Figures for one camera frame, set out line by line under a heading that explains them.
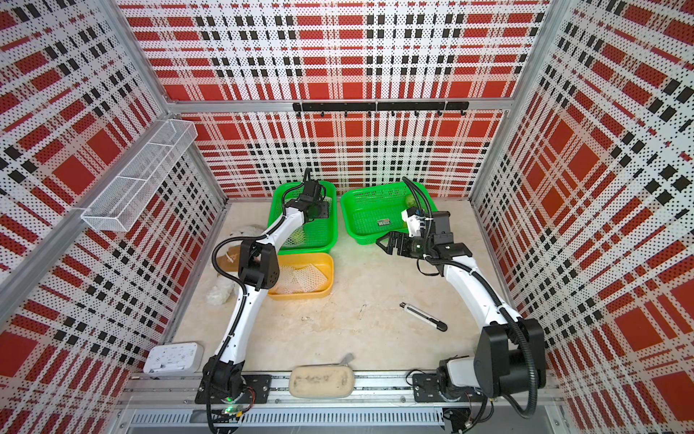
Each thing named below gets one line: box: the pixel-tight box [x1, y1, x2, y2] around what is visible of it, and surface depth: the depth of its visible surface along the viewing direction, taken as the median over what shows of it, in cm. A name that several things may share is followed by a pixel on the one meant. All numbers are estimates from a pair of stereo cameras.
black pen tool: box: [399, 301, 449, 332], surface depth 88 cm
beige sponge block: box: [289, 364, 356, 398], surface depth 73 cm
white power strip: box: [142, 341, 205, 376], surface depth 77 cm
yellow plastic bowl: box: [267, 252, 334, 301], surface depth 95 cm
